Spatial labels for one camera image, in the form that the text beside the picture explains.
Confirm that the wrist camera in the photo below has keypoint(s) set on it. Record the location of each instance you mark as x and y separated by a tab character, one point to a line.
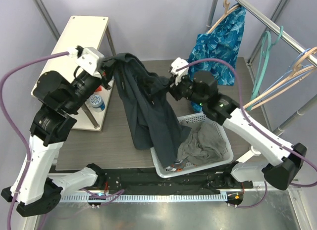
177	71
88	58

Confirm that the dark navy shorts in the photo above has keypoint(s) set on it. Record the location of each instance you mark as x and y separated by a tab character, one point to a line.
151	119

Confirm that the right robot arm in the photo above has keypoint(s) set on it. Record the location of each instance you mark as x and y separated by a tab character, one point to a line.
283	158

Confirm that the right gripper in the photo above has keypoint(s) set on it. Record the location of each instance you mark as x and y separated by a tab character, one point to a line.
174	89

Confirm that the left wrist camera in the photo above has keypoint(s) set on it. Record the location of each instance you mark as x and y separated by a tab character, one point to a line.
88	58

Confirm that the blue floral shorts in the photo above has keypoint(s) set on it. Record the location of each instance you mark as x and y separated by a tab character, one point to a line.
223	42

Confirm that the white laundry basket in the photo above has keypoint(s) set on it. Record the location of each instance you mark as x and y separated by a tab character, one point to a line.
189	167

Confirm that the metal clothes rack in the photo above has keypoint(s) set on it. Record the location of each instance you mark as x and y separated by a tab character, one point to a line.
298	71

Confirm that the beige wooden hanger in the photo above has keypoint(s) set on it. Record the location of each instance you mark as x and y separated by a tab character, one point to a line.
227	10

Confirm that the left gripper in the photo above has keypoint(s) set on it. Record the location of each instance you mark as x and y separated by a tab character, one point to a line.
105	74

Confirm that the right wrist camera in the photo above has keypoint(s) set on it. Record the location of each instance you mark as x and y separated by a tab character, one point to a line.
177	71

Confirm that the grey cloth in basket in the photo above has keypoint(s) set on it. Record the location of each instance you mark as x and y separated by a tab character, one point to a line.
202	146

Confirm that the teal plastic hanger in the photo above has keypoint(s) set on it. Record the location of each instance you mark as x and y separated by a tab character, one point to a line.
266	46

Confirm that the patterned white cloth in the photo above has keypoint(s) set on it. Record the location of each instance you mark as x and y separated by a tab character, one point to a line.
175	167

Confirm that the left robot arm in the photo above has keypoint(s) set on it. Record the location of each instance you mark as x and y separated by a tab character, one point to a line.
35	192

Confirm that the red box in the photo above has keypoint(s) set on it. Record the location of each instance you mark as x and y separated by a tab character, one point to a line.
99	89

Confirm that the light blue hanger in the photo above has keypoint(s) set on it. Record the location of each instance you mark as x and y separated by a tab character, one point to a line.
289	71

